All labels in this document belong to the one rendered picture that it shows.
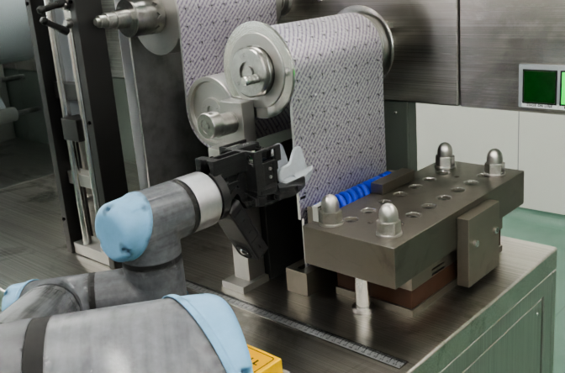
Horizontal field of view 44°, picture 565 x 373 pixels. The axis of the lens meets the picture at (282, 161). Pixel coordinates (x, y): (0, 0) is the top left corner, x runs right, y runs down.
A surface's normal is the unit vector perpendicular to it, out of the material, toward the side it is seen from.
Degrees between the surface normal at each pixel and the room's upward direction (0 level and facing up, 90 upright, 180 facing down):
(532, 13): 90
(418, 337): 0
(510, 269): 0
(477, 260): 90
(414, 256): 90
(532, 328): 90
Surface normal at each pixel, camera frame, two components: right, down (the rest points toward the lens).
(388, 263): -0.67, 0.25
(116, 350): -0.08, -0.74
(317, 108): 0.74, 0.13
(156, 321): -0.04, -0.88
